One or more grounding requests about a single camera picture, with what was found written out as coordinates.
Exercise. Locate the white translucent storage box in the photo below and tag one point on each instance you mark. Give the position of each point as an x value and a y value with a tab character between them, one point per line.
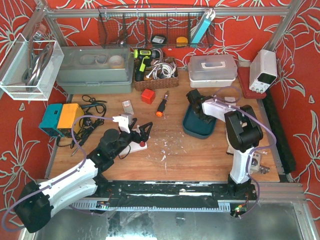
212	71

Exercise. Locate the white cube power adapter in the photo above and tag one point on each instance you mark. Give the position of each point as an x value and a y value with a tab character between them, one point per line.
230	100

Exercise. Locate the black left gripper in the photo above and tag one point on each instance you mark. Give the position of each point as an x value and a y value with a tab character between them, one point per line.
135	132

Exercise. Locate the yellow teal device box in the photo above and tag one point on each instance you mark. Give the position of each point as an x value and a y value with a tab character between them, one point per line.
58	119

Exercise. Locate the white peg base plate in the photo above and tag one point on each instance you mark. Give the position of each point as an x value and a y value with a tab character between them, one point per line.
135	147

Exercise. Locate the red cube block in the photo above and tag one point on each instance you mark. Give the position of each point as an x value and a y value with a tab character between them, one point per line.
148	96

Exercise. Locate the white work glove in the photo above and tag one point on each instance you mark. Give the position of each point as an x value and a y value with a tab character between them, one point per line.
230	149

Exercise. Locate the green black cordless drill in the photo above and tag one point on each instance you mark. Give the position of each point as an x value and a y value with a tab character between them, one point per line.
144	57

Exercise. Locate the teal white book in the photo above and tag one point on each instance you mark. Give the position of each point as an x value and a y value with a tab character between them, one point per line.
199	30

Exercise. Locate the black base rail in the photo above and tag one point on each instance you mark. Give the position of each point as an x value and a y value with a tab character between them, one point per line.
171	194

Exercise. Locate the black tape measure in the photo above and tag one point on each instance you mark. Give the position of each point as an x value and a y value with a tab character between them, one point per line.
158	41

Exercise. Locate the grey plastic storage box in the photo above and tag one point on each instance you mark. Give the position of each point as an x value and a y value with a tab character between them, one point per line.
96	70

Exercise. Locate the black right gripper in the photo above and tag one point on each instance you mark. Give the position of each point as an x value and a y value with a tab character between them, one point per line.
193	99

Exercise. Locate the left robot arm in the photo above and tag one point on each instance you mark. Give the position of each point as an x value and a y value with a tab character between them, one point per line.
39	202

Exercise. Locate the wicker basket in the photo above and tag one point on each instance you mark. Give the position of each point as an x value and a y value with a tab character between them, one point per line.
155	84

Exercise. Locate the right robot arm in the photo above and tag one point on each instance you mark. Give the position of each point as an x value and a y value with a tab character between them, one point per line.
243	131

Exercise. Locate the orange black screwdriver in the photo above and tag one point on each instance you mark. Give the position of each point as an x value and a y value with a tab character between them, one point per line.
162	105

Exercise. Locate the yellow tape measure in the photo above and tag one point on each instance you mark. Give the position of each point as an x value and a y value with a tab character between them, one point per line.
181	42

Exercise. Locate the white bench power supply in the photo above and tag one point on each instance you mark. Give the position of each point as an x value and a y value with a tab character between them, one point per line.
262	71

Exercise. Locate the teal plastic tray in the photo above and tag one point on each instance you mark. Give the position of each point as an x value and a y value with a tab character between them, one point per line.
195	127

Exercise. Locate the clear acrylic bin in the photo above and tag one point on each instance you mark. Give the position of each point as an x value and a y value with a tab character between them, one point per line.
30	69

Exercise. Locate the large red spring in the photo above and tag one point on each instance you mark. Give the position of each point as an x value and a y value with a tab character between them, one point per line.
142	144

